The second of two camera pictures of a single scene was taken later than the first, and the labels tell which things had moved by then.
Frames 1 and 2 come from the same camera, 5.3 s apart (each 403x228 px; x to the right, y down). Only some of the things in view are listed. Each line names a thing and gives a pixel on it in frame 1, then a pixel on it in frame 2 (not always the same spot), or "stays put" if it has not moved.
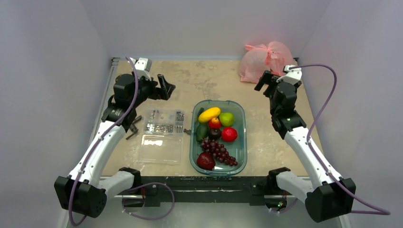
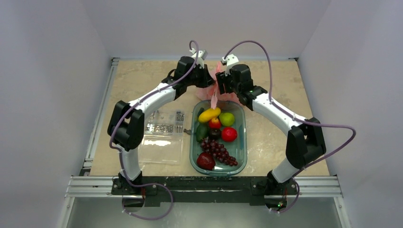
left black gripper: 158,93 -> 207,80
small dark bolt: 187,131 stays put
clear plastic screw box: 161,142 stays put
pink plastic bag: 257,59 -> 212,93
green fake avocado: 202,131 stays put
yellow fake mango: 209,114 stays put
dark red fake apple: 206,161 stays put
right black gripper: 267,83 -> 221,84
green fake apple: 226,119 stays put
